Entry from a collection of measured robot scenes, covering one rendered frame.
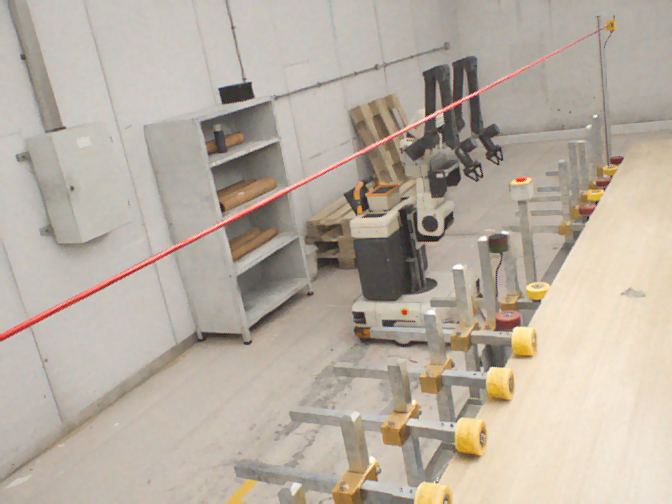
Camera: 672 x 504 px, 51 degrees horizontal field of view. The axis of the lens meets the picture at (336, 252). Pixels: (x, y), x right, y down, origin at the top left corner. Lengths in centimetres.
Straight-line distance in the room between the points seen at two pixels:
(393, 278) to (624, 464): 277
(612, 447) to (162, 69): 401
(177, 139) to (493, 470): 344
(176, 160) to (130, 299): 93
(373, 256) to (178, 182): 139
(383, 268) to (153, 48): 213
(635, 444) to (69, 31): 377
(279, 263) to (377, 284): 146
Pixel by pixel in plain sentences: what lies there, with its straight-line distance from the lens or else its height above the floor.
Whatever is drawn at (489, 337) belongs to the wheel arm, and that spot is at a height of 95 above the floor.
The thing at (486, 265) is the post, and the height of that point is 107.
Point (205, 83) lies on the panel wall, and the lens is 537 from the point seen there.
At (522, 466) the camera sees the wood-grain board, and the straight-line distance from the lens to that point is 169.
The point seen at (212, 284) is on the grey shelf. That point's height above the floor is 44.
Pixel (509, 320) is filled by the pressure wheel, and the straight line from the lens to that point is 237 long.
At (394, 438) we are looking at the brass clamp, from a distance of 175.
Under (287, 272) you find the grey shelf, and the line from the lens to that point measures 560.
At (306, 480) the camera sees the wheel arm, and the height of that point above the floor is 96.
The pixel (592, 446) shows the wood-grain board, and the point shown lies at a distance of 175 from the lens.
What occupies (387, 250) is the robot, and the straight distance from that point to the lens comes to 421.
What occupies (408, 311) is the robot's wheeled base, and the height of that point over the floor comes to 24.
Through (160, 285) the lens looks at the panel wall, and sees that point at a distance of 488.
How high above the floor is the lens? 187
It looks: 17 degrees down
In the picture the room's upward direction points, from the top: 11 degrees counter-clockwise
